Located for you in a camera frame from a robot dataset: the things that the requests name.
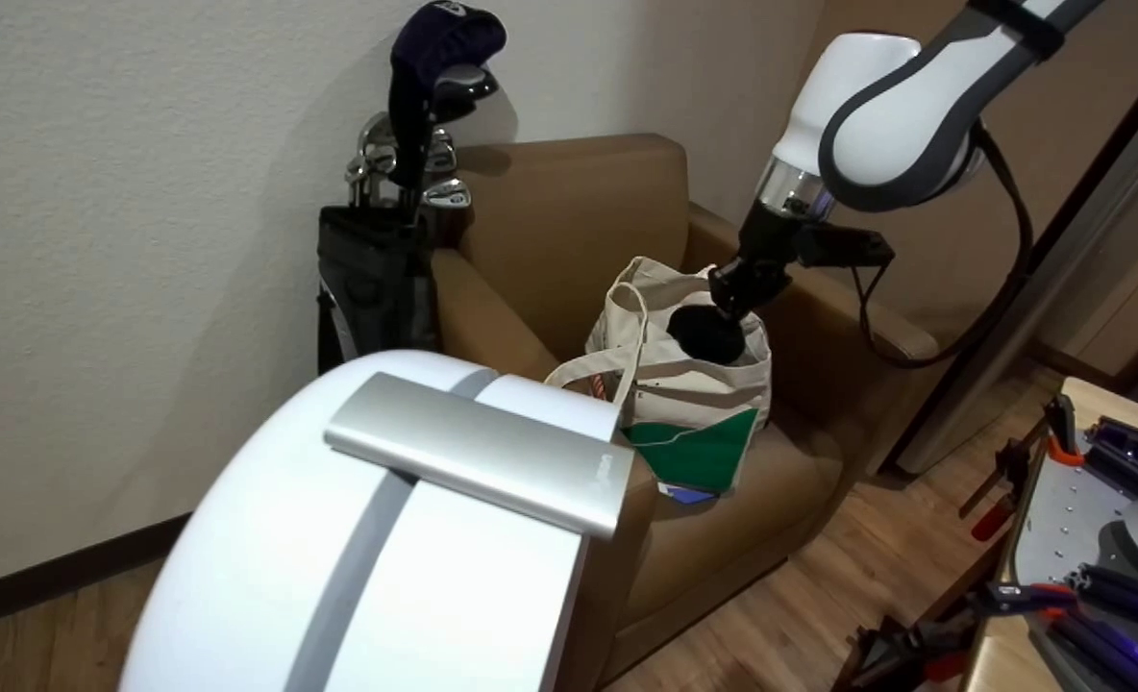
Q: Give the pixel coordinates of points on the brown leather armchair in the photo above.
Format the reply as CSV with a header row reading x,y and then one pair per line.
x,y
571,216

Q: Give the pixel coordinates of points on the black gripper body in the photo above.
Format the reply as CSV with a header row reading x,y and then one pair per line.
x,y
775,244

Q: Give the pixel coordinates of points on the white bladeless tower fan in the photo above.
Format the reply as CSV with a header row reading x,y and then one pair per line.
x,y
441,590

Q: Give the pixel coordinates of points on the black golf bag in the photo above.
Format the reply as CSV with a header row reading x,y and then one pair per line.
x,y
369,288

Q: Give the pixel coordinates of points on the robot mounting table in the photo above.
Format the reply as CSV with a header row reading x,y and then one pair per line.
x,y
1081,512

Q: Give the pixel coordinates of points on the cream canvas tote bag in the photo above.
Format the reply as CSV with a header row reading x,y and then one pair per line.
x,y
685,385

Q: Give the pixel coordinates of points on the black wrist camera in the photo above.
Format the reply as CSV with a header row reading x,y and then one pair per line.
x,y
851,244

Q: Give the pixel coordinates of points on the black sock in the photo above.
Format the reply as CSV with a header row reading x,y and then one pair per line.
x,y
709,334

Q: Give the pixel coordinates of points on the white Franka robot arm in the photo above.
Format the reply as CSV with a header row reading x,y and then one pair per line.
x,y
902,115

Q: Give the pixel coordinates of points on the dark purple golf headcover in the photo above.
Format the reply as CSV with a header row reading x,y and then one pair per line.
x,y
436,43

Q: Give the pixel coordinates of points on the dark metal stand pole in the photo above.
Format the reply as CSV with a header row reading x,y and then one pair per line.
x,y
1090,211

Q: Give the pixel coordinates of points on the red black bar clamp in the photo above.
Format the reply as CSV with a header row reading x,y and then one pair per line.
x,y
1011,480
907,656

